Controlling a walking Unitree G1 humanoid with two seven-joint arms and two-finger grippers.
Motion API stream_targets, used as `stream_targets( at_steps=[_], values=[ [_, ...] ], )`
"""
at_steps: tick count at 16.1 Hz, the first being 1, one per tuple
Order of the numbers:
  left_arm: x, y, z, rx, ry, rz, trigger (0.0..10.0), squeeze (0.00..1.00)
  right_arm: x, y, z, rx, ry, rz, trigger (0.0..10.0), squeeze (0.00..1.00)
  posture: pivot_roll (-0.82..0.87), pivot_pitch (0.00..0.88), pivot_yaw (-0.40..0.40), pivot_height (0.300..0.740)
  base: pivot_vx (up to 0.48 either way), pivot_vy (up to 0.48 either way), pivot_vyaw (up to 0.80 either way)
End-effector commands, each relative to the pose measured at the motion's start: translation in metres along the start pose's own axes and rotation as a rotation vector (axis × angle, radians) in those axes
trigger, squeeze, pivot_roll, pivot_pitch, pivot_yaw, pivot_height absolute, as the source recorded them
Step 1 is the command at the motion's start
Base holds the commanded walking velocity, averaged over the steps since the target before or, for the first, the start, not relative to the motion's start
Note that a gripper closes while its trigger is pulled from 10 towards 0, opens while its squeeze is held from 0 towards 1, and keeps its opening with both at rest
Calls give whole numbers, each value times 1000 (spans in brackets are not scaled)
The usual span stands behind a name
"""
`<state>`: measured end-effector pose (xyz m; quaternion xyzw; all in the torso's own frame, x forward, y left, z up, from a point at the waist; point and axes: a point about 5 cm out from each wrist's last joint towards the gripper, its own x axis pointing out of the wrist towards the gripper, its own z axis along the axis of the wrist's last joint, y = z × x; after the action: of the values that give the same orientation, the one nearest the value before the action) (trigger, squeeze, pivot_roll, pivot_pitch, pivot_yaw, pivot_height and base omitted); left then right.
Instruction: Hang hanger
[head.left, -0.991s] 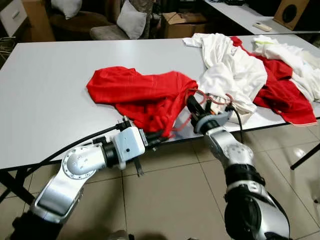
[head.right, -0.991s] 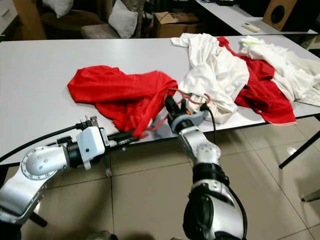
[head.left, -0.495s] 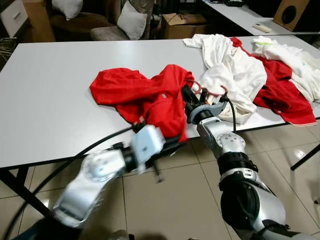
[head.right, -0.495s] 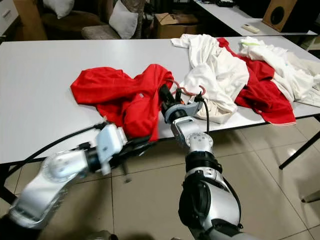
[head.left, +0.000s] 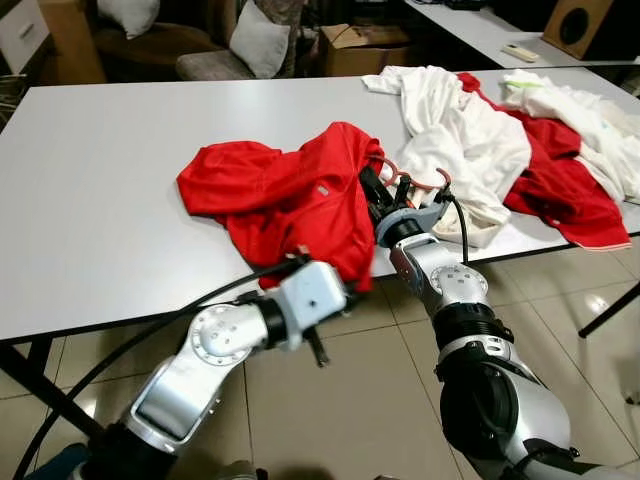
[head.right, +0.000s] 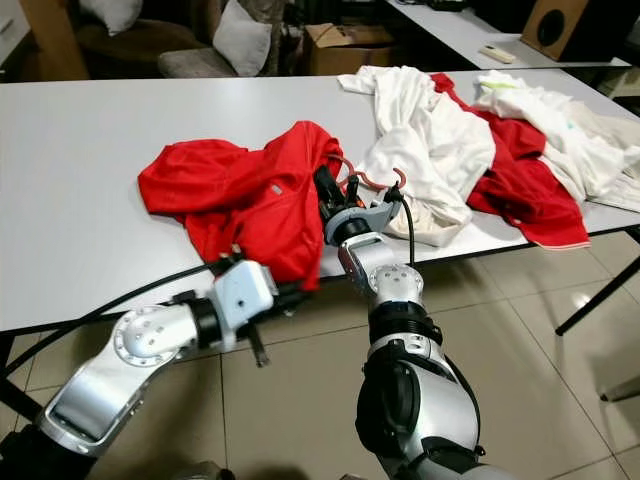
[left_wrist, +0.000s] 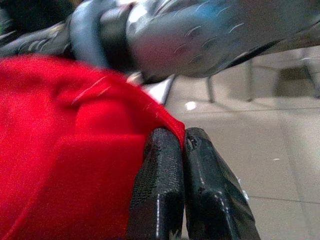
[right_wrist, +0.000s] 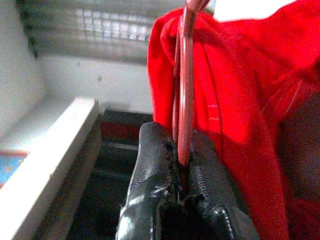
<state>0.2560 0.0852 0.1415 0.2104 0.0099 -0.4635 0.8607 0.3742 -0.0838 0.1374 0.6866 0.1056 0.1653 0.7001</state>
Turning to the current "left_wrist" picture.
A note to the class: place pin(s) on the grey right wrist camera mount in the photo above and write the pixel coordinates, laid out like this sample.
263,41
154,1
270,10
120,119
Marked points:
85,32

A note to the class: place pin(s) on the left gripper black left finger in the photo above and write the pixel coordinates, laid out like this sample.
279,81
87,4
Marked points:
160,187

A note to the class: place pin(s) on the red polo shirt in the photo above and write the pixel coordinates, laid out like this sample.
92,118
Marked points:
62,150

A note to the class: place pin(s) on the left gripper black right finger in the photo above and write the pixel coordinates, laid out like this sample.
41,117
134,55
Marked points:
212,200

